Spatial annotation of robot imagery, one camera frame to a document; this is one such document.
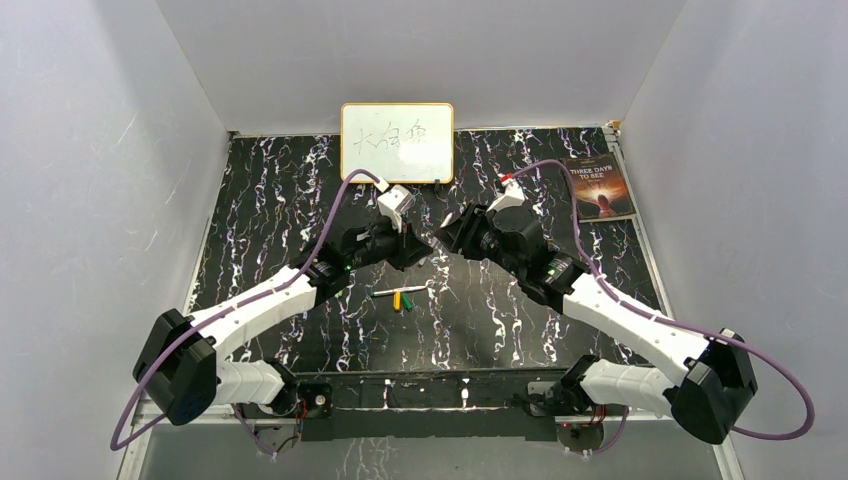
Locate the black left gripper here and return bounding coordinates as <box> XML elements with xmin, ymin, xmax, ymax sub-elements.
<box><xmin>346</xmin><ymin>213</ymin><xmax>432</xmax><ymax>273</ymax></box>

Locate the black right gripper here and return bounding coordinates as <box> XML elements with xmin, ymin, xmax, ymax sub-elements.
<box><xmin>436</xmin><ymin>201</ymin><xmax>524</xmax><ymax>278</ymax></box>

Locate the green pen cap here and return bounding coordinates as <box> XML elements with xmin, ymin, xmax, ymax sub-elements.
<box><xmin>400</xmin><ymin>293</ymin><xmax>414</xmax><ymax>311</ymax></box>

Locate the white pen red tip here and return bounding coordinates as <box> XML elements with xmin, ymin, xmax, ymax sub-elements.
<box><xmin>440</xmin><ymin>212</ymin><xmax>455</xmax><ymax>229</ymax></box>

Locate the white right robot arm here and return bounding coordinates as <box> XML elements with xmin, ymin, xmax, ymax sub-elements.
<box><xmin>435</xmin><ymin>204</ymin><xmax>757</xmax><ymax>444</ymax></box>

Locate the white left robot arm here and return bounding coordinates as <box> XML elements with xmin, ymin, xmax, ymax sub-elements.
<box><xmin>132</xmin><ymin>216</ymin><xmax>433</xmax><ymax>426</ymax></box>

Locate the white pen lower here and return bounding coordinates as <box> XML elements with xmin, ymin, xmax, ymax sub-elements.
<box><xmin>371</xmin><ymin>285</ymin><xmax>428</xmax><ymax>297</ymax></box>

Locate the dark Three Days book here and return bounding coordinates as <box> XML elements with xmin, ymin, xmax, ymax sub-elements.
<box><xmin>564</xmin><ymin>153</ymin><xmax>636</xmax><ymax>222</ymax></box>

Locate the white dry-erase board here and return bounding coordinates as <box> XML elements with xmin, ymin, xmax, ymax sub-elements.
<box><xmin>339</xmin><ymin>102</ymin><xmax>455</xmax><ymax>185</ymax></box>

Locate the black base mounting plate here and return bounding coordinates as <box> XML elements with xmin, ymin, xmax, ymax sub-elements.
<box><xmin>298</xmin><ymin>368</ymin><xmax>583</xmax><ymax>441</ymax></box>

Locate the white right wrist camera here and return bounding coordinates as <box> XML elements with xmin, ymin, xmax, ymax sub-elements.
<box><xmin>486</xmin><ymin>174</ymin><xmax>526</xmax><ymax>213</ymax></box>

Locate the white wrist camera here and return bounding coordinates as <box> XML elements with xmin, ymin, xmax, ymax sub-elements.
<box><xmin>377</xmin><ymin>185</ymin><xmax>414</xmax><ymax>233</ymax></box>
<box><xmin>486</xmin><ymin>174</ymin><xmax>526</xmax><ymax>213</ymax></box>

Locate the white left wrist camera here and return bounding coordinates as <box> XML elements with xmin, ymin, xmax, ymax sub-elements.
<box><xmin>377</xmin><ymin>185</ymin><xmax>414</xmax><ymax>233</ymax></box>

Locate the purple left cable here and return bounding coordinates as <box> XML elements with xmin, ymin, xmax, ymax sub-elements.
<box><xmin>109</xmin><ymin>168</ymin><xmax>395</xmax><ymax>453</ymax></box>

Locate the purple cable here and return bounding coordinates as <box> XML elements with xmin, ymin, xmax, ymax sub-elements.
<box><xmin>109</xmin><ymin>168</ymin><xmax>395</xmax><ymax>453</ymax></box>
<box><xmin>501</xmin><ymin>160</ymin><xmax>817</xmax><ymax>442</ymax></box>

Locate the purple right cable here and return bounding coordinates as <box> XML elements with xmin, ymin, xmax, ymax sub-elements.
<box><xmin>501</xmin><ymin>160</ymin><xmax>817</xmax><ymax>442</ymax></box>

